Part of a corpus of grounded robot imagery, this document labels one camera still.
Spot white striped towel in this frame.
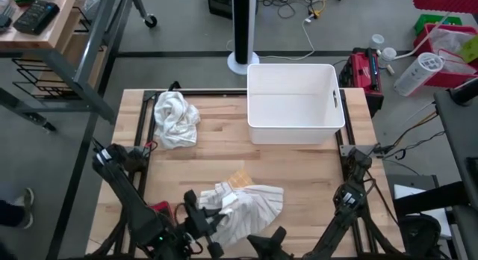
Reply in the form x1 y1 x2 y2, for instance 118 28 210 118
196 182 285 248

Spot green plastic block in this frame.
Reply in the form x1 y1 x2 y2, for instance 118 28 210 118
457 35 478 64

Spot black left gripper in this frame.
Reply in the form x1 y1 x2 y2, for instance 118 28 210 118
183 189 229 259

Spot white crumpled towel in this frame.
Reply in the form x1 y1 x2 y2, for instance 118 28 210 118
153 90 202 149

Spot white plastic bin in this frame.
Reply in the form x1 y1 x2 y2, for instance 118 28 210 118
246 63 347 145

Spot thin white floor cable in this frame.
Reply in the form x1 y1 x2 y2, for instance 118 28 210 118
226 13 317 62

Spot red ribbed panel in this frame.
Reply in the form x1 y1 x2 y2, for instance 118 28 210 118
410 0 478 14

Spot clear plastic bag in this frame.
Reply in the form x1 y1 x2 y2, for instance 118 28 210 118
429 28 478 75

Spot grey metal workbench frame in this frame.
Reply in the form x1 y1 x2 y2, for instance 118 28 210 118
0 0 158 132

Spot translucent plastic bag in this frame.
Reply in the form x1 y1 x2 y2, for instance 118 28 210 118
82 0 108 20

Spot black aluminium table frame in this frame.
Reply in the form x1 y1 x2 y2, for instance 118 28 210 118
87 88 406 260

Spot white black floor column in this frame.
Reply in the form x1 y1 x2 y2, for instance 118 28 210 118
226 0 261 75

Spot yellow checked towel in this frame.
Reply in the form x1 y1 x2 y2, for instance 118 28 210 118
227 169 255 189

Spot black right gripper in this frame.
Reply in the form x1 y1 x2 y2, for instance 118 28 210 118
246 226 296 260

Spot black wire rack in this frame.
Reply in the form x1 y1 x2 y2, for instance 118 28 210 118
10 5 109 101

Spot person's leg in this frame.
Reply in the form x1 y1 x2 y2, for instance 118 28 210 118
0 199 26 228

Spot clear cylindrical container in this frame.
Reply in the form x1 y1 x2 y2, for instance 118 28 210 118
394 52 445 98

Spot green plastic crate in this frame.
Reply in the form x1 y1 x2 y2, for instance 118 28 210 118
414 13 463 36

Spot person's shoe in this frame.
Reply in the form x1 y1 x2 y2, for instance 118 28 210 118
13 188 35 230

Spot black floor cable tangle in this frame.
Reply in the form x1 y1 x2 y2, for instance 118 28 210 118
259 0 344 20

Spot black floor box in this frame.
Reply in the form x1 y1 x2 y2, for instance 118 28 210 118
206 0 235 20

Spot cardboard under workbench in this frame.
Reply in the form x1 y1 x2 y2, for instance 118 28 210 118
31 31 108 99

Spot red black tool bag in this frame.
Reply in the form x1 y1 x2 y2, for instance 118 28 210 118
338 46 385 117

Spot wooden workbench top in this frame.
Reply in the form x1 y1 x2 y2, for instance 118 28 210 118
0 0 81 52

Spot thick white cable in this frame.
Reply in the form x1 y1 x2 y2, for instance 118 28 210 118
391 11 452 61

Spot small red black device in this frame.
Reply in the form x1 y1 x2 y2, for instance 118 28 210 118
149 200 175 220

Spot red plastic crate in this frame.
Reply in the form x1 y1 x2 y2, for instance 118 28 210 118
412 23 478 89

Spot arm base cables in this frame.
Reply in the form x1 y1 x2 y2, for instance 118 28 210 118
373 110 446 161

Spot black tube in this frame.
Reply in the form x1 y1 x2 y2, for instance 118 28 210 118
447 77 478 106

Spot white paper sheet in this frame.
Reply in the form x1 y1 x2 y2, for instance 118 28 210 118
392 183 453 238

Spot black remote control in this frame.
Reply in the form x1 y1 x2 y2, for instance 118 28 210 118
13 0 60 36

